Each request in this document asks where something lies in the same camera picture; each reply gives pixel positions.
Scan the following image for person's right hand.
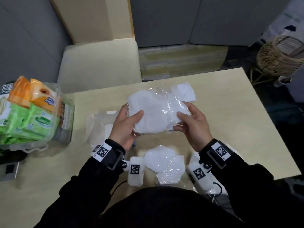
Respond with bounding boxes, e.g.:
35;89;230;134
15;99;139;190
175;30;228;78
173;101;214;153

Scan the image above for person's left hand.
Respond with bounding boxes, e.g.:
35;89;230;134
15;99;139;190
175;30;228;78
108;103;144;151

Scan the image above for clear bag of white masks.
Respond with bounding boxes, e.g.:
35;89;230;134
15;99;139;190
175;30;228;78
127;82;196;135

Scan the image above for person's right forearm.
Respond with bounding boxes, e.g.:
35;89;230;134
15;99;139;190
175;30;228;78
204;152;304;228

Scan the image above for person's left forearm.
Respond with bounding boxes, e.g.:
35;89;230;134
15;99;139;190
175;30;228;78
34;153;124;228

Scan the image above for flat clear mask packet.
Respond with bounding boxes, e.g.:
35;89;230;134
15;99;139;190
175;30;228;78
86;110;120;151

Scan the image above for clear packet of folded masks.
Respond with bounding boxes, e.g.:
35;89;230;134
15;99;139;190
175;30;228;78
143;144;186;185

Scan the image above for cream chair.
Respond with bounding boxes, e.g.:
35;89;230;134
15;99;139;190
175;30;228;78
49;0;143;94

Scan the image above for striped rug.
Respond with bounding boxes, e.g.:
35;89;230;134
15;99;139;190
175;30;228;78
138;44;229;81

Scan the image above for clear plastic storage container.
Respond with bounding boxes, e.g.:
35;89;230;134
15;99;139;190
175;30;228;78
0;79;75;154

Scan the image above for person's black clothing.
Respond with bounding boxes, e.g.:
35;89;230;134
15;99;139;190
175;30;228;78
98;186;250;228

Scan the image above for orange wipes packet with print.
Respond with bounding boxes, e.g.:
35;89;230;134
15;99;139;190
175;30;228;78
29;78;59;113

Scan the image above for grey sofa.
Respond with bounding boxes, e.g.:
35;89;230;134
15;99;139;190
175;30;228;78
129;0;293;48

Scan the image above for wicker basket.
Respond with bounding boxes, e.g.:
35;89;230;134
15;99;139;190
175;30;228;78
250;35;304;85

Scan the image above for plain orange wipes packet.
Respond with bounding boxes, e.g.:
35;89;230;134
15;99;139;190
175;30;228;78
8;76;31;109

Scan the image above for white and green wipes packet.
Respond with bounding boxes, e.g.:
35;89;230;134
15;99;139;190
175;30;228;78
0;83;15;127

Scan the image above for silver device with black square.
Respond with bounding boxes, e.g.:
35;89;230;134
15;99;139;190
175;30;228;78
0;161;20;182

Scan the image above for white plastic bag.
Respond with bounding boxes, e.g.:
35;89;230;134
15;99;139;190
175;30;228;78
258;0;304;44

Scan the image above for black right wrist mount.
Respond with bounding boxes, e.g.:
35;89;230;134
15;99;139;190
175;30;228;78
199;139;235;169

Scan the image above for black wrist mount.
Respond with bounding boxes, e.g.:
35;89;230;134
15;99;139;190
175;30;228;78
92;139;126;171
199;139;235;169

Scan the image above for black left wrist mount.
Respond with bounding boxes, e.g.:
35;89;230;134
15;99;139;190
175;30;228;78
92;139;126;171

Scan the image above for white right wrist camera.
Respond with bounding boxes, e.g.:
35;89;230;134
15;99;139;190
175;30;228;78
185;161;215;195

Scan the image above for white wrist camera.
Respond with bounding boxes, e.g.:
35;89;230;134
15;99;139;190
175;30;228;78
185;161;215;195
123;156;145;187

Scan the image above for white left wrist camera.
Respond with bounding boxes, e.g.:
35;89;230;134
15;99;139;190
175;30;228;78
123;156;145;187

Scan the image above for black cable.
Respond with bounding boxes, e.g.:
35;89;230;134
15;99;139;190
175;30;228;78
110;180;129;197
212;181;224;198

